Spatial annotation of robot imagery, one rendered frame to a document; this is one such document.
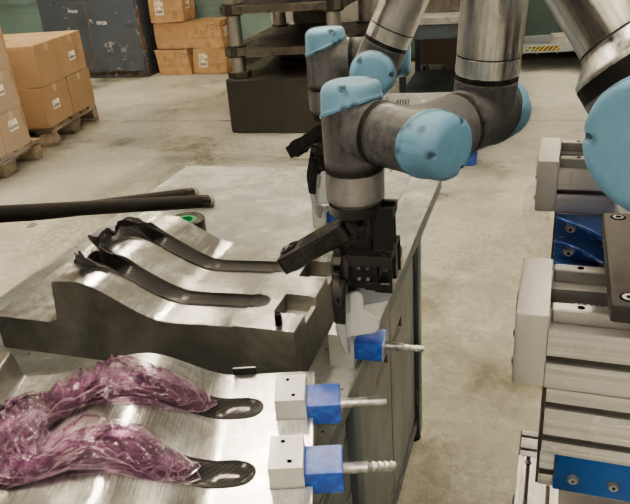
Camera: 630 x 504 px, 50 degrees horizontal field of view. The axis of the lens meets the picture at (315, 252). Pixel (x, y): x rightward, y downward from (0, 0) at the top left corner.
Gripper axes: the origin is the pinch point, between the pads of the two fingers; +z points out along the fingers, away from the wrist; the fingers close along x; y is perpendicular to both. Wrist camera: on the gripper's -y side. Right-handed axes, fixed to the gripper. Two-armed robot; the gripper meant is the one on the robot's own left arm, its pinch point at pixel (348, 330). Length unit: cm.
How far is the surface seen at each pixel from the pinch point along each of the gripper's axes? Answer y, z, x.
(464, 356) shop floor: 9, 85, 119
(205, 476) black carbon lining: -8.3, -0.6, -31.1
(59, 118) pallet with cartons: -318, 67, 365
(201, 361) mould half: -19.9, 2.4, -7.5
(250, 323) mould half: -11.8, -4.4, -6.9
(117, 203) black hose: -58, -3, 36
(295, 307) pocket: -8.2, -2.2, 1.6
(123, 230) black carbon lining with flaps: -38.9, -10.1, 8.5
